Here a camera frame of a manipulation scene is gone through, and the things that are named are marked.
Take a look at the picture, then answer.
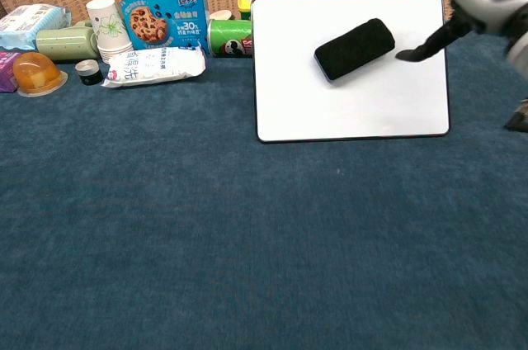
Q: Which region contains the black felt whiteboard eraser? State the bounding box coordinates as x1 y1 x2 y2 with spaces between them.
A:
313 17 396 82

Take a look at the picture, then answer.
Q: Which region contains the green container with yellow lid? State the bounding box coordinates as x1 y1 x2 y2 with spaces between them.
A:
237 0 275 21

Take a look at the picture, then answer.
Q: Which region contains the green Pringles can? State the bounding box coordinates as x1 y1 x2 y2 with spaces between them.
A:
207 17 253 58

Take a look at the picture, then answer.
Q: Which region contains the blue cookie box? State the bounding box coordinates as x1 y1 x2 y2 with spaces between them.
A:
115 0 212 54

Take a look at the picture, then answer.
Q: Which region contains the white detergent powder bag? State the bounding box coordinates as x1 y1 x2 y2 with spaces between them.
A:
101 45 206 88

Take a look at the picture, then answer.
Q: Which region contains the teal tablecloth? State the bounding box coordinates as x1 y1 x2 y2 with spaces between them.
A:
0 19 528 350

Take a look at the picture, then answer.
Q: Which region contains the stack of floral paper cups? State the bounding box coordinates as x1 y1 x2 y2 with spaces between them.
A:
85 0 134 64

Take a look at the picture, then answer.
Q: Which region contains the small black jar silver lid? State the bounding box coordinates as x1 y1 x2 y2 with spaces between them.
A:
74 59 104 87

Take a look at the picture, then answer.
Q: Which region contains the pale green thermos bottle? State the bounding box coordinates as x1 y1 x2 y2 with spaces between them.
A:
35 21 101 63

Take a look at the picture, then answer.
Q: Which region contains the orange jelly cup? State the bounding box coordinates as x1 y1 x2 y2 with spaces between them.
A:
12 51 68 97

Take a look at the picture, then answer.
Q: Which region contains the light blue wet wipes pack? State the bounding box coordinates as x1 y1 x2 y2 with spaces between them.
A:
0 3 73 51

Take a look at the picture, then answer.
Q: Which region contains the purple snack packet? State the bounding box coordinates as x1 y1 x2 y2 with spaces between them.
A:
0 50 21 93

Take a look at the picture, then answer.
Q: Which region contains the white magnetic board black frame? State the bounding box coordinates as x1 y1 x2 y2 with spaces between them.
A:
250 0 450 144

